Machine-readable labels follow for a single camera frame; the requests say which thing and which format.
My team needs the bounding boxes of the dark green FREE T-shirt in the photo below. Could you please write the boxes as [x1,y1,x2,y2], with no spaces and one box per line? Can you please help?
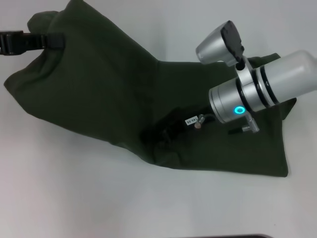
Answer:
[3,0,298,179]

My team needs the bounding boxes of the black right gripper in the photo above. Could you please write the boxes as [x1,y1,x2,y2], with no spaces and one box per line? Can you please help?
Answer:
[141,105,216,149]

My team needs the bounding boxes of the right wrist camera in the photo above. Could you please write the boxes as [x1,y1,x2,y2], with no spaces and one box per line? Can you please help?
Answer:
[195,20,246,67]

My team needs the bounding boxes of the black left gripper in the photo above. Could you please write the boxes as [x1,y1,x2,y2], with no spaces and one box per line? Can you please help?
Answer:
[0,30,65,57]

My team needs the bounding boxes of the right arm connector cable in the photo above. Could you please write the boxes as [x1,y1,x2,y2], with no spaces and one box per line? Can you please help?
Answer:
[194,113,261,136]

